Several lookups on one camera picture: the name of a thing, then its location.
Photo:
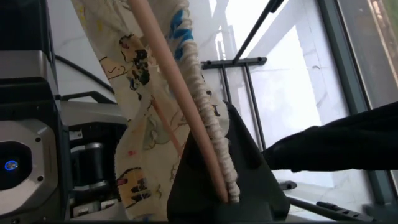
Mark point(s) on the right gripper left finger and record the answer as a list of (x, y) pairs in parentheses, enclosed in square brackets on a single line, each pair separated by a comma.
[(189, 186)]

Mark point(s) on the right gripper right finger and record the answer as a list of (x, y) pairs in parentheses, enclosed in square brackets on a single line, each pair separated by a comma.
[(255, 180)]

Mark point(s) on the cream printed garment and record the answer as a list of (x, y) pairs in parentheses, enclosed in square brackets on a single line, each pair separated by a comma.
[(140, 149)]

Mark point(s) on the black garment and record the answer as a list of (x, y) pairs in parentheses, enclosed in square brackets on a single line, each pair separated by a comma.
[(342, 146)]

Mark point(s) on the pink clothes hanger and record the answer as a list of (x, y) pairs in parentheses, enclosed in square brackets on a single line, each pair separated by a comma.
[(174, 77)]

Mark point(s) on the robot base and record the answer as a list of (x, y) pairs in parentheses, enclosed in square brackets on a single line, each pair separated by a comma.
[(31, 140)]

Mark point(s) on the black clothes rack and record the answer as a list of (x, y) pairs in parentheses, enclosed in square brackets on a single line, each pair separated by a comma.
[(233, 63)]

